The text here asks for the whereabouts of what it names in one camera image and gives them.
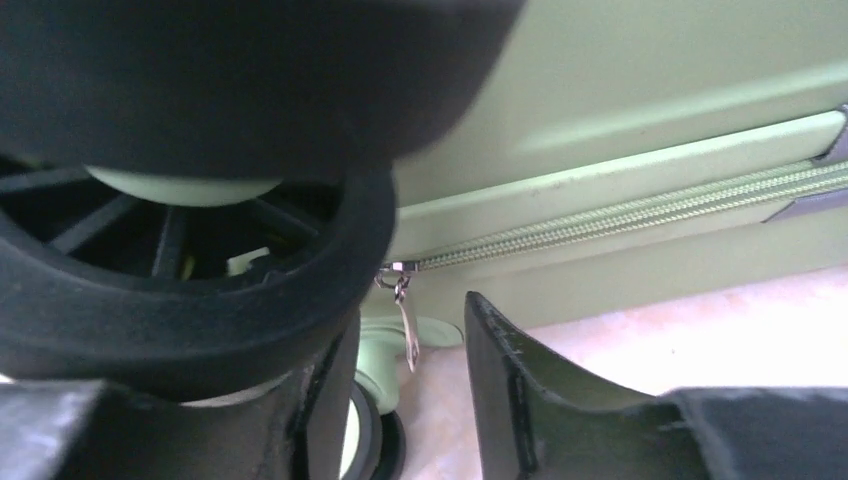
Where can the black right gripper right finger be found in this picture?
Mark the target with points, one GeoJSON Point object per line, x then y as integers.
{"type": "Point", "coordinates": [541, 416]}

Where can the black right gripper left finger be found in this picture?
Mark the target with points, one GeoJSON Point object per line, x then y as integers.
{"type": "Point", "coordinates": [97, 430]}

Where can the silver zipper pull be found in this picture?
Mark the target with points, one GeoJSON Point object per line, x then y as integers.
{"type": "Point", "coordinates": [397, 276]}

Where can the green suitcase blue lining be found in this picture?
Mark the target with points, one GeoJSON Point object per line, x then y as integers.
{"type": "Point", "coordinates": [629, 152]}

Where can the suitcase wheel front right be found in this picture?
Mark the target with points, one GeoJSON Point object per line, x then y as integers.
{"type": "Point", "coordinates": [375, 440]}

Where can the suitcase wheel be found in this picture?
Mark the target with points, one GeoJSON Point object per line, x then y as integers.
{"type": "Point", "coordinates": [196, 195]}
{"type": "Point", "coordinates": [375, 440]}

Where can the suitcase wheel middle right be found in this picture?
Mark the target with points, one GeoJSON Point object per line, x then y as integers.
{"type": "Point", "coordinates": [196, 195]}

